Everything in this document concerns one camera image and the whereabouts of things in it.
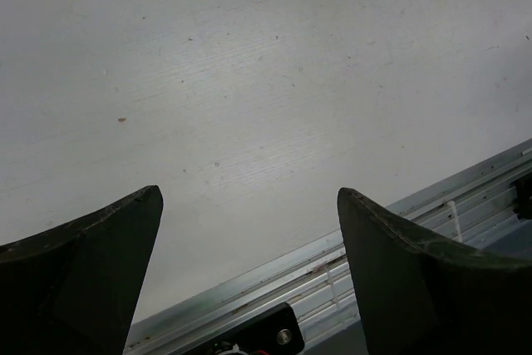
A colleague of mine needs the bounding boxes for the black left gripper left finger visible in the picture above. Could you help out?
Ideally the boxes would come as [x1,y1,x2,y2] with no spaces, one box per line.
[1,185,162,354]

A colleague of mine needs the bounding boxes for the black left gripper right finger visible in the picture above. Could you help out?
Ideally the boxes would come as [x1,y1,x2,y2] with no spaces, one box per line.
[337,188,531,354]

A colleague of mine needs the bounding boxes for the aluminium table frame rail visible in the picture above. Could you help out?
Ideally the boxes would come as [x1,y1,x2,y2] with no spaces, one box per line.
[126,141,531,354]

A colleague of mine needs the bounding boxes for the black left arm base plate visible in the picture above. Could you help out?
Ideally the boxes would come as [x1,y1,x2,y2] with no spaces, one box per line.
[185,303,305,355]

